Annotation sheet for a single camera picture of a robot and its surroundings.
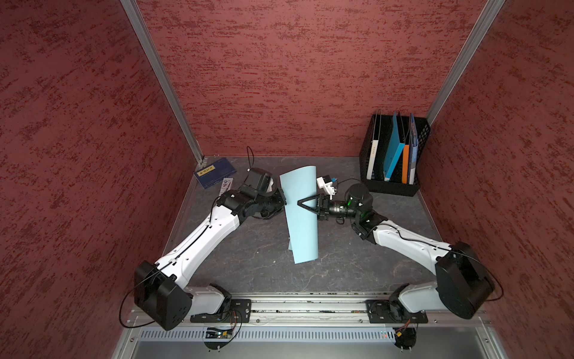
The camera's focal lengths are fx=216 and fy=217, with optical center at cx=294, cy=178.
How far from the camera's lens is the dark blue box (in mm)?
1120

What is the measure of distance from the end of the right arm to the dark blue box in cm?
59

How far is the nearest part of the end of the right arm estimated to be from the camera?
2.19 ft

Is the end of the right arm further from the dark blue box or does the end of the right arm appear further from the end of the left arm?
the dark blue box
